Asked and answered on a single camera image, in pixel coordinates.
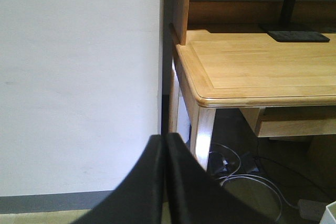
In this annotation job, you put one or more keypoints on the wooden keyboard tray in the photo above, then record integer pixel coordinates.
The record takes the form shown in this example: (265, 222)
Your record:
(291, 121)

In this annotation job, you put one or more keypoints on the white plastic trash bin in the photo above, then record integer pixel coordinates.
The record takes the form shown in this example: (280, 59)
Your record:
(328, 216)

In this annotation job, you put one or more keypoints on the white power adapter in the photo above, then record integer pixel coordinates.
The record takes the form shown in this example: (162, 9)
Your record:
(311, 210)

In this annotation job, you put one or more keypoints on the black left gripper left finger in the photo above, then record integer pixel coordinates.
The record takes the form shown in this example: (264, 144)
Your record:
(139, 197)

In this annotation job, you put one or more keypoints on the wooden desk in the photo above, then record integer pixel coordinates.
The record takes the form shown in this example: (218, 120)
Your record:
(222, 60)

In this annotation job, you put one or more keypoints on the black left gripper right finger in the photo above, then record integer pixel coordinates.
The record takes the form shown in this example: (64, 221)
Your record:
(194, 197)

